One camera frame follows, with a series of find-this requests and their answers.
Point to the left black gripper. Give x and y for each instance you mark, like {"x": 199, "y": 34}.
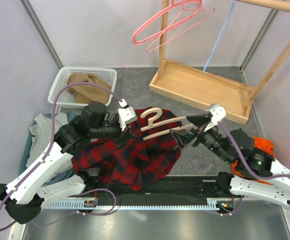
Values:
{"x": 122, "y": 135}

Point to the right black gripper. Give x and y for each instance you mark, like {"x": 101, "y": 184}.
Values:
{"x": 183, "y": 136}

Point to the beige wooden hanger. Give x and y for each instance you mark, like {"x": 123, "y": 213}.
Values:
{"x": 151, "y": 123}

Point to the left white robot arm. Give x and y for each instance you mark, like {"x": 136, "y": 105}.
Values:
{"x": 26, "y": 196}

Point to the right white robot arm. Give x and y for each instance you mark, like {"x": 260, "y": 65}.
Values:
{"x": 279, "y": 190}

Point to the tan brown garment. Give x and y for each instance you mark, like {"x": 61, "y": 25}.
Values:
{"x": 86, "y": 94}

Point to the white plastic basket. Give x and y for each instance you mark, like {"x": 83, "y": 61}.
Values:
{"x": 66, "y": 99}

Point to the wooden clothes rack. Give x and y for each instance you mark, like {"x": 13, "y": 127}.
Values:
{"x": 198, "y": 89}

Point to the grey t-shirt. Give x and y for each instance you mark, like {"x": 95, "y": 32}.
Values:
{"x": 41, "y": 135}

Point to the orange garment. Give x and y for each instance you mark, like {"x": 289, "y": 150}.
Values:
{"x": 262, "y": 145}

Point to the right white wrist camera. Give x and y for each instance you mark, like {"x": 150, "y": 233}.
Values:
{"x": 218, "y": 113}

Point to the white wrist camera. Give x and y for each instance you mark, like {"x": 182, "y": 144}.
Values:
{"x": 126, "y": 114}
{"x": 218, "y": 113}

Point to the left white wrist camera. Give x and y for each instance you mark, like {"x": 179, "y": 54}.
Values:
{"x": 126, "y": 114}

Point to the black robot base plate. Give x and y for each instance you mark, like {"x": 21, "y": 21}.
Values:
{"x": 168, "y": 190}

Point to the slotted white cable duct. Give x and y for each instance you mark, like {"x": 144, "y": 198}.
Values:
{"x": 208, "y": 204}

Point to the light blue wire hanger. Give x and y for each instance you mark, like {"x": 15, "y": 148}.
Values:
{"x": 229, "y": 16}

